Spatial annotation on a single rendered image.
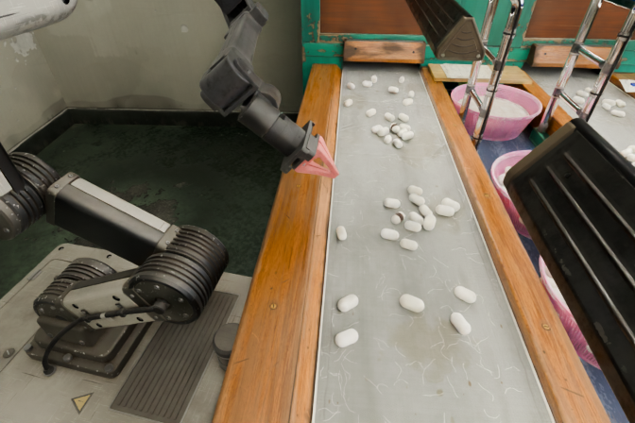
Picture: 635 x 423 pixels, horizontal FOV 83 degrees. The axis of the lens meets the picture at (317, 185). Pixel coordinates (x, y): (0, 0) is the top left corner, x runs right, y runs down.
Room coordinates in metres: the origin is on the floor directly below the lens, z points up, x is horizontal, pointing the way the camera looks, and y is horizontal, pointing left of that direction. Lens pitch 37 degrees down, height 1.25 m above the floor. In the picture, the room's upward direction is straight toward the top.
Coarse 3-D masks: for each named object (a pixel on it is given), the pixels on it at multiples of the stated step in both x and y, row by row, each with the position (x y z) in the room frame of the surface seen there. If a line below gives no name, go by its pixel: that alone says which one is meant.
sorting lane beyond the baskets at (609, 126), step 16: (544, 80) 1.30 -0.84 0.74; (576, 80) 1.30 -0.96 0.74; (592, 80) 1.30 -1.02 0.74; (608, 96) 1.15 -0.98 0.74; (624, 96) 1.15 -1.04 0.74; (592, 112) 1.03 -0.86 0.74; (608, 112) 1.03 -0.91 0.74; (608, 128) 0.93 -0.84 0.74; (624, 128) 0.93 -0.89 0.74; (624, 144) 0.84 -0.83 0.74
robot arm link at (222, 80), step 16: (240, 16) 0.89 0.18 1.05; (256, 16) 0.90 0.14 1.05; (240, 32) 0.76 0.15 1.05; (256, 32) 0.86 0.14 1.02; (224, 48) 0.66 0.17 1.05; (240, 48) 0.67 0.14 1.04; (224, 64) 0.55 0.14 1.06; (208, 80) 0.55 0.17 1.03; (224, 80) 0.54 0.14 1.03; (240, 80) 0.54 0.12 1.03; (208, 96) 0.54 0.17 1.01; (224, 96) 0.54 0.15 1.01
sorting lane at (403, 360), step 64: (384, 192) 0.64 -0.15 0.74; (448, 192) 0.64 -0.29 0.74; (384, 256) 0.45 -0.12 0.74; (448, 256) 0.45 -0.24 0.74; (320, 320) 0.32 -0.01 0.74; (384, 320) 0.32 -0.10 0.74; (448, 320) 0.32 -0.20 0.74; (512, 320) 0.32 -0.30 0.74; (320, 384) 0.22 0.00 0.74; (384, 384) 0.22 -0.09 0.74; (448, 384) 0.22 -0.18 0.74; (512, 384) 0.22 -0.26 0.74
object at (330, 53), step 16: (304, 48) 1.42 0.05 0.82; (320, 48) 1.42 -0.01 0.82; (336, 48) 1.41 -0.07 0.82; (496, 48) 1.36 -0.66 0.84; (512, 48) 1.36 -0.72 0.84; (528, 48) 1.35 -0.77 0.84; (304, 64) 1.43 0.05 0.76; (336, 64) 1.41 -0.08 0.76; (352, 64) 1.47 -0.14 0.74; (368, 64) 1.47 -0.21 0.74; (384, 64) 1.47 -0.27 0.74; (400, 64) 1.47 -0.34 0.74; (416, 64) 1.47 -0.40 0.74; (512, 64) 1.36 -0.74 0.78; (528, 64) 1.47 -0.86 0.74; (624, 64) 1.33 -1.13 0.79; (304, 80) 1.43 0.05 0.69
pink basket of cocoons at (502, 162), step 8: (512, 152) 0.75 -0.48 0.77; (520, 152) 0.76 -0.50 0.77; (528, 152) 0.76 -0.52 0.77; (496, 160) 0.72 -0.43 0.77; (504, 160) 0.74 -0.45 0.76; (512, 160) 0.75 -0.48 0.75; (520, 160) 0.75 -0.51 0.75; (496, 168) 0.71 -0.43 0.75; (504, 168) 0.73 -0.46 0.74; (496, 176) 0.70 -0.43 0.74; (496, 184) 0.63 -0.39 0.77; (504, 192) 0.60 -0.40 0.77; (504, 200) 0.60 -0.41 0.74; (512, 208) 0.58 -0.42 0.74; (512, 216) 0.58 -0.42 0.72; (520, 224) 0.57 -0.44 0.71; (520, 232) 0.57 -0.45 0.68
